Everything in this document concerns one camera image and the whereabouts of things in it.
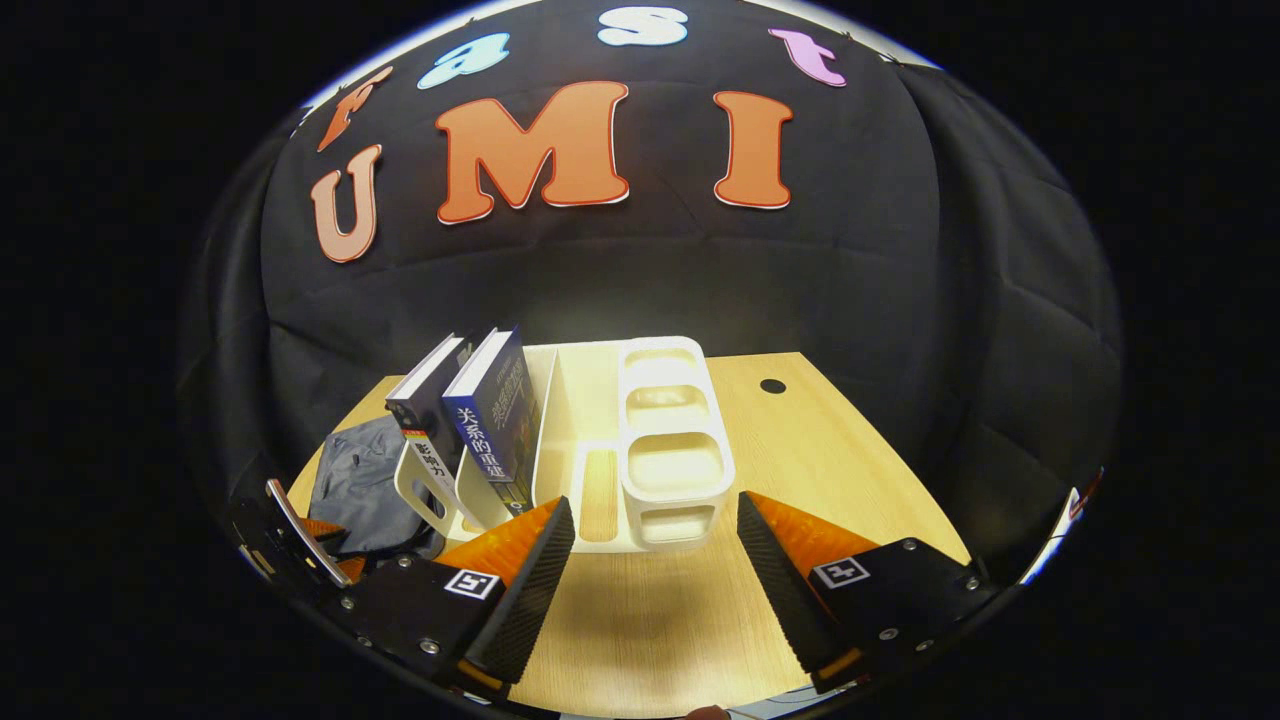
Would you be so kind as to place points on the blue cover book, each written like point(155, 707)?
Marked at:
point(495, 410)

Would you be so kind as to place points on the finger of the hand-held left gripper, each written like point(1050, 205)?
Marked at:
point(305, 530)

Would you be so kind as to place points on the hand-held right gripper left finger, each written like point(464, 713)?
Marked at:
point(525, 600)

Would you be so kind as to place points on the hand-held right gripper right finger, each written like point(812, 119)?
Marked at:
point(780, 590)

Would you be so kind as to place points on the grey schoolbag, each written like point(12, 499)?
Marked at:
point(365, 480)

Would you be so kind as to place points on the white bookshelf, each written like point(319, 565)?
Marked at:
point(675, 470)

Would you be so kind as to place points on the black and white cover book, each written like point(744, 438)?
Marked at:
point(430, 400)

